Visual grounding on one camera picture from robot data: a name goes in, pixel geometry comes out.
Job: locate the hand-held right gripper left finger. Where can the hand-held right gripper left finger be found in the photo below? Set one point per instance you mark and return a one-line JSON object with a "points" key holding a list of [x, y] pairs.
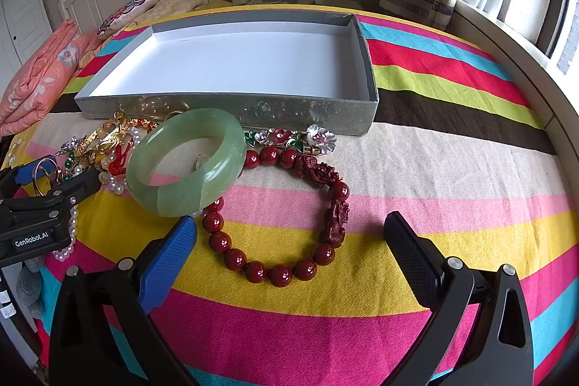
{"points": [[168, 264]]}

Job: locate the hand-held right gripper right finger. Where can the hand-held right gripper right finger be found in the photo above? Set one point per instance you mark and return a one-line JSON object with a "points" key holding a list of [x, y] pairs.
{"points": [[407, 261]]}

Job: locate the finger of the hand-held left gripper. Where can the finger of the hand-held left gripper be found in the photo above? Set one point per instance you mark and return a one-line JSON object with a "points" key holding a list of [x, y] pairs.
{"points": [[77, 187], [22, 178]]}

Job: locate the silver rhinestone brooch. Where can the silver rhinestone brooch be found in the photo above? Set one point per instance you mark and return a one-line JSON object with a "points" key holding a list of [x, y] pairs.
{"points": [[68, 144]]}

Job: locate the gold filigree ornament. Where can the gold filigree ornament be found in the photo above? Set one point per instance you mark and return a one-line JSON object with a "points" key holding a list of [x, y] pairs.
{"points": [[97, 144]]}

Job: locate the green jade bangle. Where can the green jade bangle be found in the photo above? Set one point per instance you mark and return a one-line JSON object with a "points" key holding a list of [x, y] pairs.
{"points": [[149, 182]]}

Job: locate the grey cardboard box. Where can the grey cardboard box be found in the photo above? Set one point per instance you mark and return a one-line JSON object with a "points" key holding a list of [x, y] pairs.
{"points": [[249, 60]]}

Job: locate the pink floral quilt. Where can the pink floral quilt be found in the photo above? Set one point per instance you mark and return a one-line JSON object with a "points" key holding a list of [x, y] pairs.
{"points": [[40, 74]]}

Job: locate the small gold earring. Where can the small gold earring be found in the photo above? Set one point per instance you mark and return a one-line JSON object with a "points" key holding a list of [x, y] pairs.
{"points": [[199, 161]]}

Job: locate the striped colourful blanket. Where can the striped colourful blanket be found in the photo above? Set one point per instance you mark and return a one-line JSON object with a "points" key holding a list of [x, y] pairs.
{"points": [[407, 142]]}

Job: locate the silver enamel flower brooch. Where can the silver enamel flower brooch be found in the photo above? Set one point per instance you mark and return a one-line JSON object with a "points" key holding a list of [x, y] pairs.
{"points": [[322, 138]]}

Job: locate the white door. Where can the white door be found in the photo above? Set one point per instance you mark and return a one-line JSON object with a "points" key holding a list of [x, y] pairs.
{"points": [[22, 19]]}

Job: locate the embroidered floral pillow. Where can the embroidered floral pillow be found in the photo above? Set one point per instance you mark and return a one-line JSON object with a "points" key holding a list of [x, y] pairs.
{"points": [[131, 10]]}

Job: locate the yellow shell-patterned pillow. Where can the yellow shell-patterned pillow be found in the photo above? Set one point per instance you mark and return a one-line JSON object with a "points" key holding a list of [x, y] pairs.
{"points": [[176, 1]]}

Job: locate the white window sill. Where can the white window sill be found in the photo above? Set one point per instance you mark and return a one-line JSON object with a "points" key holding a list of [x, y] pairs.
{"points": [[497, 51]]}

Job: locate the window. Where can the window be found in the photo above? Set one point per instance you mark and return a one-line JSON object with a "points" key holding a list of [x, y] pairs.
{"points": [[563, 24]]}

